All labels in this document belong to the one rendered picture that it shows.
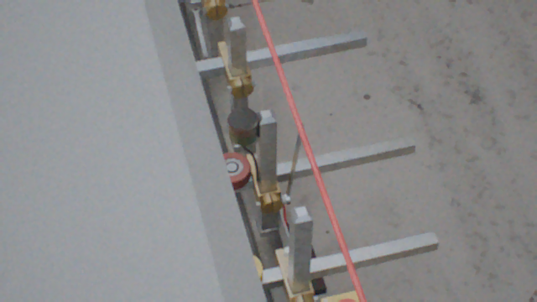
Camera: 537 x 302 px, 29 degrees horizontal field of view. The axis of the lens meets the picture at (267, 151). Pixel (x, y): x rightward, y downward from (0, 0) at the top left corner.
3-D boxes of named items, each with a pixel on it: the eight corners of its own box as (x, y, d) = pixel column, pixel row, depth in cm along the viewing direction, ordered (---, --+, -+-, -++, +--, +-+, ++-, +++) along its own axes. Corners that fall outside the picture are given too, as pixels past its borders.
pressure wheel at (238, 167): (246, 178, 231) (245, 147, 221) (255, 206, 226) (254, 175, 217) (211, 185, 229) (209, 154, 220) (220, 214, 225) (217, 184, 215)
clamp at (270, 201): (268, 163, 230) (267, 149, 226) (284, 211, 222) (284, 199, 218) (243, 169, 229) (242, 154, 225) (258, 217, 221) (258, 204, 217)
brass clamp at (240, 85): (242, 52, 237) (241, 37, 233) (256, 96, 229) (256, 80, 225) (216, 58, 236) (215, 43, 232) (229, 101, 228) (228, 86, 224)
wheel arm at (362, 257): (431, 239, 218) (434, 228, 214) (437, 252, 216) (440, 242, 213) (232, 286, 211) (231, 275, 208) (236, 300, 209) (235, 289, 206)
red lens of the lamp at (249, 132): (253, 111, 204) (253, 104, 203) (261, 134, 201) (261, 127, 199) (224, 117, 204) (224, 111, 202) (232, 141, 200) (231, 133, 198)
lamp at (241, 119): (255, 169, 220) (254, 105, 202) (262, 190, 216) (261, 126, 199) (229, 174, 219) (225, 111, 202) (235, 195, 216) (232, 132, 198)
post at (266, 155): (273, 236, 241) (272, 105, 202) (276, 247, 239) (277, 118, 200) (258, 239, 240) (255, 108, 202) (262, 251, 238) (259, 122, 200)
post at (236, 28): (247, 150, 254) (242, 13, 216) (250, 161, 252) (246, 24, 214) (232, 153, 254) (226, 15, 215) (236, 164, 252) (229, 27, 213)
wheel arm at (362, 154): (409, 144, 233) (411, 132, 229) (414, 156, 231) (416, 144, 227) (222, 184, 226) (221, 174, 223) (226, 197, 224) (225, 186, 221)
